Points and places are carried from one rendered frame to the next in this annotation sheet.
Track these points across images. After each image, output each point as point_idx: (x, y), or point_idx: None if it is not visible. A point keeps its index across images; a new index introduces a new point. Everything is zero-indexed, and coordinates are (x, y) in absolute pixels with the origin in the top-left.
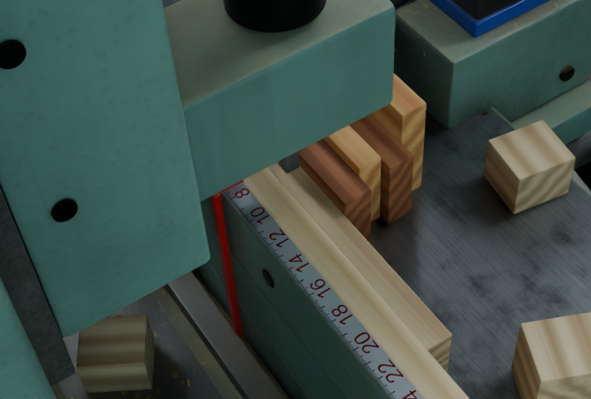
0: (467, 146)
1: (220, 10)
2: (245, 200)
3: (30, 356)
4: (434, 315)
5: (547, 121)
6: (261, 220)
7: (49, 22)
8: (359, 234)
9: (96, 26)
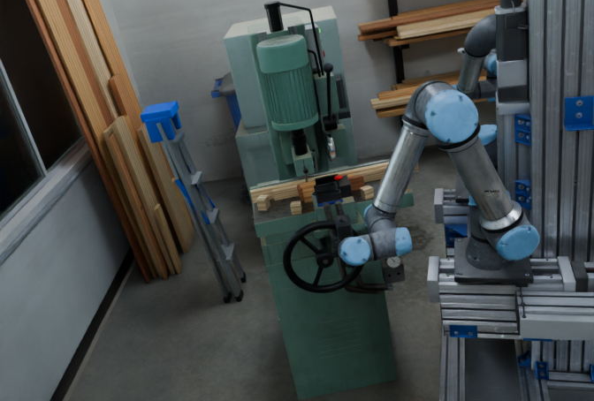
0: (308, 208)
1: None
2: (302, 177)
3: (272, 146)
4: (276, 191)
5: None
6: (298, 177)
7: None
8: (293, 187)
9: None
